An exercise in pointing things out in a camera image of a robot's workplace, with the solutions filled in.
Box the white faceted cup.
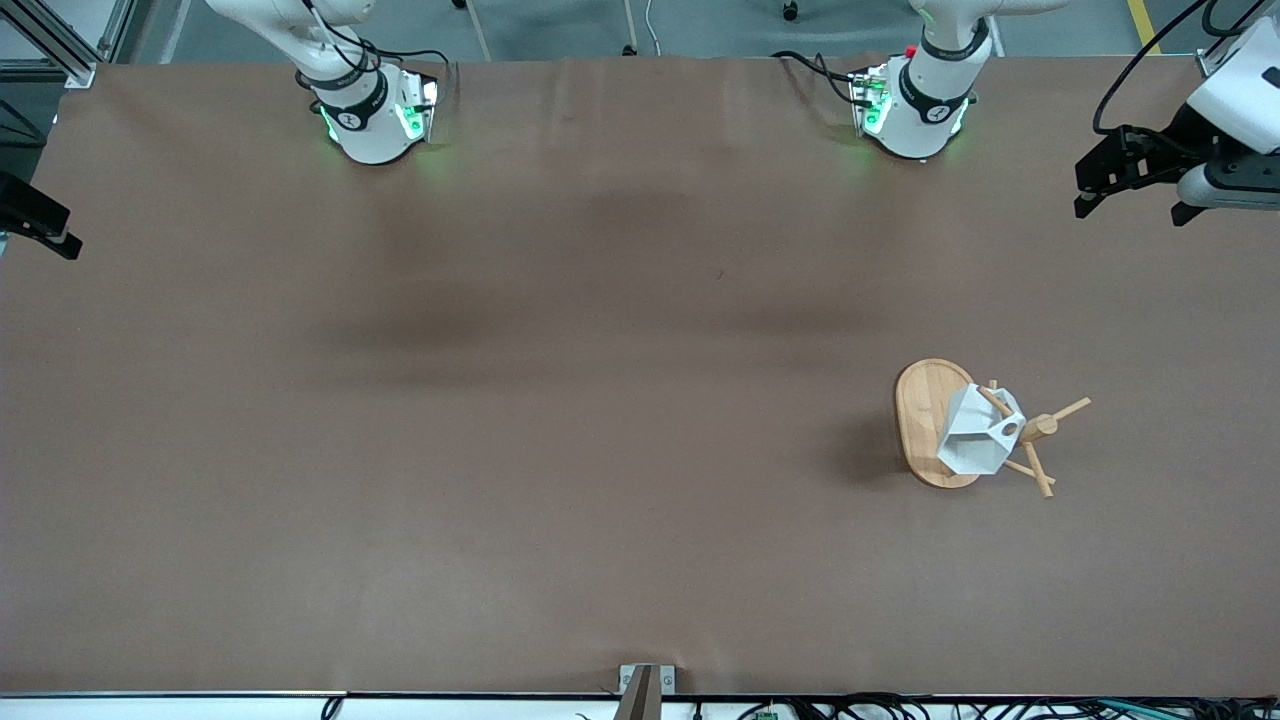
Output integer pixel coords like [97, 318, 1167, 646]
[936, 383, 1028, 477]

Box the wooden cup rack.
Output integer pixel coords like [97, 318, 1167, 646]
[893, 358, 1092, 499]

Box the brown table cover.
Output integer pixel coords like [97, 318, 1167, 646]
[0, 55, 1280, 698]

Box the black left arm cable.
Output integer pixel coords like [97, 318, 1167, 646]
[1092, 0, 1217, 136]

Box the black connector box cable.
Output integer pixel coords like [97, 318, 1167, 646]
[772, 50, 863, 106]
[375, 48, 461, 101]

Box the black cable bundle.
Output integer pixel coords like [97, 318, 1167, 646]
[735, 692, 1280, 720]

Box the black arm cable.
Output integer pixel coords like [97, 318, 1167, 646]
[1092, 0, 1217, 136]
[300, 0, 386, 76]

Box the metal connector box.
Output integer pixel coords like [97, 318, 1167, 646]
[850, 62, 891, 136]
[398, 72, 441, 143]

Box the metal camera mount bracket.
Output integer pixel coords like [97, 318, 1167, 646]
[615, 664, 677, 720]

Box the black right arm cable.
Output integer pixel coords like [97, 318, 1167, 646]
[300, 0, 386, 76]

